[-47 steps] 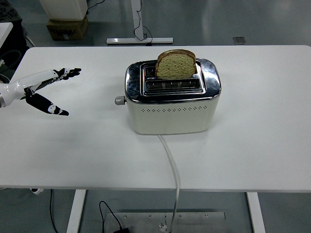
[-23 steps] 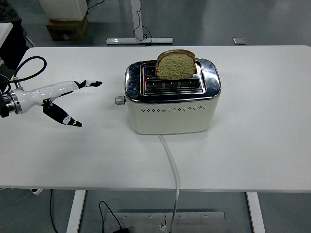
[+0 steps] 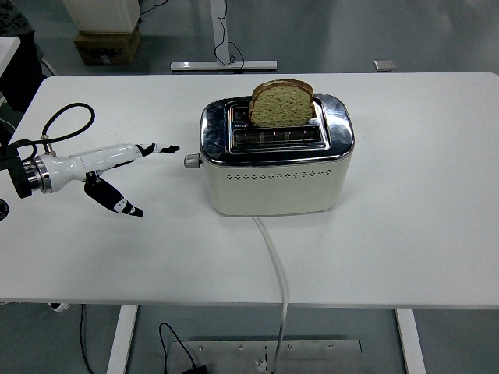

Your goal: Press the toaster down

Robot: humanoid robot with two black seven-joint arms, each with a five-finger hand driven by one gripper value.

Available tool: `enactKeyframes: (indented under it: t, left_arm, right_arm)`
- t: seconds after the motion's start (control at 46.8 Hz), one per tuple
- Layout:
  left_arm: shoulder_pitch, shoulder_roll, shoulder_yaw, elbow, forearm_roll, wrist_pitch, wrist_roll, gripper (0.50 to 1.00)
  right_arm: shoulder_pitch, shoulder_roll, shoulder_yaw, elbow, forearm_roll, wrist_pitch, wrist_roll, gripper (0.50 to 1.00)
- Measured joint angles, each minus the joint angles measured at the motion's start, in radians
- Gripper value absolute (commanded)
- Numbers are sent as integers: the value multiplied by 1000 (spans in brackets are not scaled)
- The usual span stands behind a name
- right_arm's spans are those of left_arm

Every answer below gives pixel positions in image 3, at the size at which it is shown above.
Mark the black cloth-covered object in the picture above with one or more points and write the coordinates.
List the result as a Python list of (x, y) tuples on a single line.
[(23, 70)]

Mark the grey metal plate with screws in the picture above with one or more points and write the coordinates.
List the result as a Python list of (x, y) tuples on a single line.
[(319, 358)]

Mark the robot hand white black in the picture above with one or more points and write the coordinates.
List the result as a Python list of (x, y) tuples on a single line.
[(101, 156)]

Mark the brown bread slice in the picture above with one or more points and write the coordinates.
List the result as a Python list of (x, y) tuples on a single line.
[(280, 107)]

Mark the cream and chrome toaster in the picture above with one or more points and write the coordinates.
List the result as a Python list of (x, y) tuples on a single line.
[(273, 191)]

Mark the small white black device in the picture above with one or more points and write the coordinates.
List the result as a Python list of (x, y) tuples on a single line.
[(59, 308)]

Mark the white side table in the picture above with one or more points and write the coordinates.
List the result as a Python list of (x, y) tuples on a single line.
[(8, 50)]

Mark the brown cardboard box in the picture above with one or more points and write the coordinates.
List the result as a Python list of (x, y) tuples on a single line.
[(109, 46)]

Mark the white background table leg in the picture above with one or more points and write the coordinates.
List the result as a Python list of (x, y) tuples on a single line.
[(202, 65)]

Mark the grey floor socket plate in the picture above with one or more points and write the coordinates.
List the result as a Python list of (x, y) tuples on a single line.
[(384, 65)]

